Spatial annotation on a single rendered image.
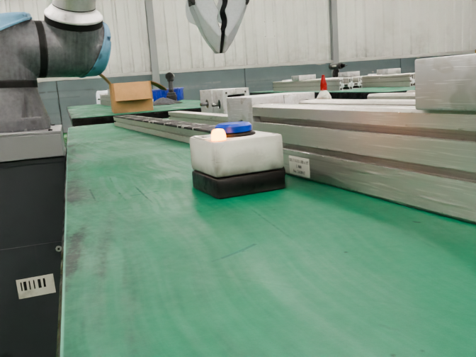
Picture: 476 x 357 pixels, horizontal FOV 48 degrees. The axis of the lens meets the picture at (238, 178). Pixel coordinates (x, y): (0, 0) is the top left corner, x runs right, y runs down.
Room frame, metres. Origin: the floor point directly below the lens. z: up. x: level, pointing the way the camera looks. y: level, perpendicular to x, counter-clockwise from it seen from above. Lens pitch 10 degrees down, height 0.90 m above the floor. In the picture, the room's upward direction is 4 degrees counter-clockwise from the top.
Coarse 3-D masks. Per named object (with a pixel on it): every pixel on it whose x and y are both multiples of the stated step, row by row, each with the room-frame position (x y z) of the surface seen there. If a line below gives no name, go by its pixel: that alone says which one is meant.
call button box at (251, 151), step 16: (192, 144) 0.60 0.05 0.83; (208, 144) 0.55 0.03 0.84; (224, 144) 0.54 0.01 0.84; (240, 144) 0.55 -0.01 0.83; (256, 144) 0.56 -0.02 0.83; (272, 144) 0.56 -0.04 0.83; (192, 160) 0.60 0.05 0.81; (208, 160) 0.55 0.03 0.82; (224, 160) 0.54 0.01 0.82; (240, 160) 0.55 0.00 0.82; (256, 160) 0.56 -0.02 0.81; (272, 160) 0.56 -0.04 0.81; (208, 176) 0.56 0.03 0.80; (224, 176) 0.54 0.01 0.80; (240, 176) 0.55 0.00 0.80; (256, 176) 0.56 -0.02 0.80; (272, 176) 0.56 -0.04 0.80; (208, 192) 0.56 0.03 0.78; (224, 192) 0.54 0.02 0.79; (240, 192) 0.55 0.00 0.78; (256, 192) 0.56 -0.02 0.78
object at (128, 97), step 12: (120, 84) 2.75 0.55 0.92; (132, 84) 2.76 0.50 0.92; (144, 84) 2.78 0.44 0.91; (156, 84) 2.94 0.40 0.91; (120, 96) 2.72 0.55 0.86; (132, 96) 2.74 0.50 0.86; (144, 96) 2.75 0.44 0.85; (120, 108) 2.75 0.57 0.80; (132, 108) 2.77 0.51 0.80; (144, 108) 2.78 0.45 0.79
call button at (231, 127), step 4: (220, 124) 0.58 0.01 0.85; (224, 124) 0.58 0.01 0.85; (228, 124) 0.58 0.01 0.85; (232, 124) 0.57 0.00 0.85; (236, 124) 0.57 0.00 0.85; (240, 124) 0.57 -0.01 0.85; (244, 124) 0.58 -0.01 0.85; (248, 124) 0.58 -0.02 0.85; (216, 128) 0.58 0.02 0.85; (220, 128) 0.58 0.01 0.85; (224, 128) 0.57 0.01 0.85; (228, 128) 0.57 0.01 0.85; (232, 128) 0.57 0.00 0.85; (236, 128) 0.57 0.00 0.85; (240, 128) 0.57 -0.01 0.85; (244, 128) 0.57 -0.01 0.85; (248, 128) 0.58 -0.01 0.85; (228, 132) 0.57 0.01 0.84; (232, 132) 0.58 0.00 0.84; (236, 132) 0.58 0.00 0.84
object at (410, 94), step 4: (408, 92) 0.83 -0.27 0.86; (412, 92) 0.82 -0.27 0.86; (368, 96) 0.80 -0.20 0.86; (372, 96) 0.79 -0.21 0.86; (376, 96) 0.79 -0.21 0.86; (380, 96) 0.78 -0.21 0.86; (384, 96) 0.77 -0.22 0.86; (388, 96) 0.76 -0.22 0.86; (392, 96) 0.75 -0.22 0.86; (396, 96) 0.75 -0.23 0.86; (400, 96) 0.74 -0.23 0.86; (404, 96) 0.73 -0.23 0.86; (408, 96) 0.72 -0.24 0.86; (412, 96) 0.72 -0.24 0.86
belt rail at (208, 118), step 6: (174, 114) 1.82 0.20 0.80; (180, 114) 1.76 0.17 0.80; (186, 114) 1.70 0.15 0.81; (192, 114) 1.65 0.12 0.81; (198, 114) 1.59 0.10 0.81; (204, 114) 1.56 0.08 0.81; (210, 114) 1.54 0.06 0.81; (216, 114) 1.52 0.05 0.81; (222, 114) 1.50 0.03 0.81; (180, 120) 1.77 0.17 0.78; (186, 120) 1.70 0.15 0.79; (192, 120) 1.65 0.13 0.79; (198, 120) 1.60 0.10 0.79; (204, 120) 1.56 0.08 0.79; (210, 120) 1.52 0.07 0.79; (216, 120) 1.48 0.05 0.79; (222, 120) 1.44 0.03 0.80
